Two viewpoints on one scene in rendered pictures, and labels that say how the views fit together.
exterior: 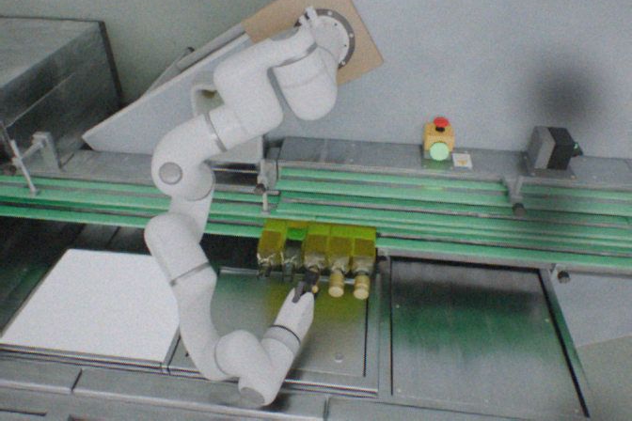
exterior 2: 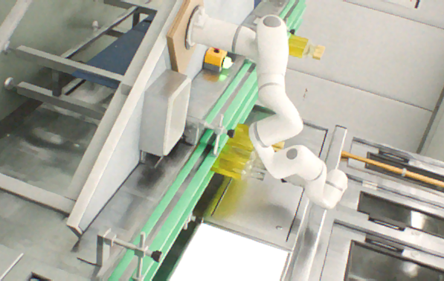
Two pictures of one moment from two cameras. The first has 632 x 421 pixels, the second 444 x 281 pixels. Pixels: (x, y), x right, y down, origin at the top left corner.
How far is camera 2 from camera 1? 1.95 m
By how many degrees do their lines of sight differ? 67
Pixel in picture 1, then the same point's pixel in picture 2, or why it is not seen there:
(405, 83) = not seen: hidden behind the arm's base
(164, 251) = (314, 160)
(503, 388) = (311, 144)
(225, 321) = (261, 221)
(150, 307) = (241, 256)
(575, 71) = not seen: outside the picture
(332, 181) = (224, 109)
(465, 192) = (248, 74)
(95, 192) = (151, 238)
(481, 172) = (239, 62)
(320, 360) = (295, 190)
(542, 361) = not seen: hidden behind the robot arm
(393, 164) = (222, 82)
